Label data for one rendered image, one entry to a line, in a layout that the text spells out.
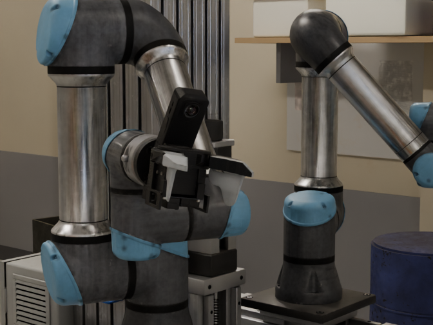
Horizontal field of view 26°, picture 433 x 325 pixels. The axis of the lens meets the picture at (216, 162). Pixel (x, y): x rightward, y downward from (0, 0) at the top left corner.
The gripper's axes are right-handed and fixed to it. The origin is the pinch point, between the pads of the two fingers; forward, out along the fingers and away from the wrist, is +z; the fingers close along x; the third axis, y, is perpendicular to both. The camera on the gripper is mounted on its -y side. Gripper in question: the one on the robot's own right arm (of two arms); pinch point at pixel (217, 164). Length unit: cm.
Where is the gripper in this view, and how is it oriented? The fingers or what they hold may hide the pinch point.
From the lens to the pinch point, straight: 114.0
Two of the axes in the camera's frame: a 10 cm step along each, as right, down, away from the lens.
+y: -1.3, 9.9, 0.7
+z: 4.1, 1.2, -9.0
